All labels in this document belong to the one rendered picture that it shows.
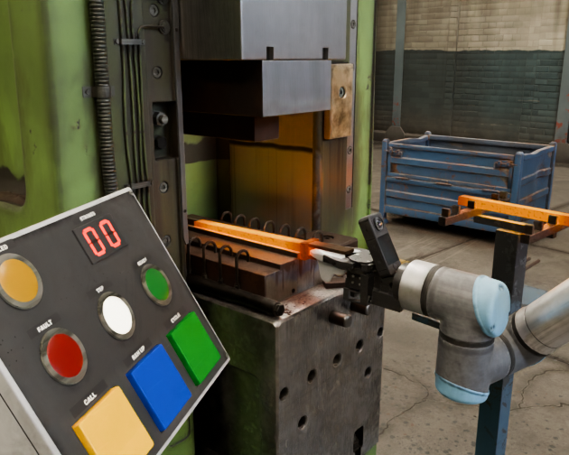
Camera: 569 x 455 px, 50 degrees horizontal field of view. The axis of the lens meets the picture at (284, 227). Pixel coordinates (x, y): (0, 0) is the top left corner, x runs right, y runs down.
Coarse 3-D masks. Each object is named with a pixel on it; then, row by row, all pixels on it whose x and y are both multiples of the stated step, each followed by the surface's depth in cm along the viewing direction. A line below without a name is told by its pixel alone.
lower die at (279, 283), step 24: (192, 216) 151; (192, 240) 132; (216, 240) 131; (240, 240) 129; (192, 264) 126; (216, 264) 121; (240, 264) 120; (264, 264) 119; (288, 264) 118; (312, 264) 124; (240, 288) 118; (264, 288) 114; (288, 288) 119
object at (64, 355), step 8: (56, 336) 59; (64, 336) 60; (48, 344) 58; (56, 344) 59; (64, 344) 60; (72, 344) 61; (48, 352) 58; (56, 352) 58; (64, 352) 59; (72, 352) 60; (80, 352) 61; (56, 360) 58; (64, 360) 59; (72, 360) 60; (80, 360) 61; (56, 368) 58; (64, 368) 58; (72, 368) 59; (80, 368) 60; (72, 376) 59
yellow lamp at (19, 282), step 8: (8, 264) 58; (16, 264) 59; (24, 264) 60; (0, 272) 57; (8, 272) 58; (16, 272) 58; (24, 272) 59; (32, 272) 60; (0, 280) 57; (8, 280) 57; (16, 280) 58; (24, 280) 59; (32, 280) 60; (8, 288) 57; (16, 288) 58; (24, 288) 58; (32, 288) 59; (16, 296) 57; (24, 296) 58; (32, 296) 59
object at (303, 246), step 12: (216, 228) 135; (228, 228) 133; (240, 228) 133; (264, 240) 127; (276, 240) 124; (288, 240) 123; (300, 240) 123; (312, 240) 121; (300, 252) 120; (336, 252) 115; (348, 252) 114
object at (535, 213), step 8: (464, 200) 160; (480, 200) 156; (488, 200) 156; (496, 200) 156; (480, 208) 156; (488, 208) 155; (496, 208) 153; (504, 208) 152; (512, 208) 150; (520, 208) 148; (528, 208) 148; (536, 208) 148; (520, 216) 149; (528, 216) 147; (536, 216) 146; (544, 216) 144; (560, 216) 141; (568, 216) 140; (560, 224) 142; (568, 224) 140
